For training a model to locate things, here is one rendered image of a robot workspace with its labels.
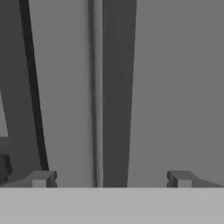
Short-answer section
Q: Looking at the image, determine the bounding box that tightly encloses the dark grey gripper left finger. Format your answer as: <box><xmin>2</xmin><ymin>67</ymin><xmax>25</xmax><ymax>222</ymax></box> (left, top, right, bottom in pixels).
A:
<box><xmin>0</xmin><ymin>170</ymin><xmax>58</xmax><ymax>188</ymax></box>

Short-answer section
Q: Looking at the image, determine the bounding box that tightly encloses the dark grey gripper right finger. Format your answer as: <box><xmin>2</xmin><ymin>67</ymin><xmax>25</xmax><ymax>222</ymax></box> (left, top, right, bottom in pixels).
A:
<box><xmin>166</xmin><ymin>170</ymin><xmax>224</xmax><ymax>188</ymax></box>

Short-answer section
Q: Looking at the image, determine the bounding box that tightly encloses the light grey fridge door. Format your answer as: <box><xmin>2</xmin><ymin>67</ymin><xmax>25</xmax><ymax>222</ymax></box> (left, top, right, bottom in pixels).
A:
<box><xmin>28</xmin><ymin>0</ymin><xmax>98</xmax><ymax>188</ymax></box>

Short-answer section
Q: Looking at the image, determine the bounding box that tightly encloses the dark grey fridge door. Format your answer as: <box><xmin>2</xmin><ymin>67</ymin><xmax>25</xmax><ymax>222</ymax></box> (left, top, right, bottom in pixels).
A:
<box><xmin>127</xmin><ymin>0</ymin><xmax>224</xmax><ymax>188</ymax></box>

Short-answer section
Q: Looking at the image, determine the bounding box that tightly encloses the dark grey cabinet side panel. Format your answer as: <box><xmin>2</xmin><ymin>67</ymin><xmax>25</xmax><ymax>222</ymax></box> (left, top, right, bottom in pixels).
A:
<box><xmin>0</xmin><ymin>0</ymin><xmax>42</xmax><ymax>186</ymax></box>

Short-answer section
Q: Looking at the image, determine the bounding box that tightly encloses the grey vertical fridge door handle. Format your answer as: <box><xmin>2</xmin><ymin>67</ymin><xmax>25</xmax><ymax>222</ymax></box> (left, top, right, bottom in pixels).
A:
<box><xmin>88</xmin><ymin>0</ymin><xmax>104</xmax><ymax>188</ymax></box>

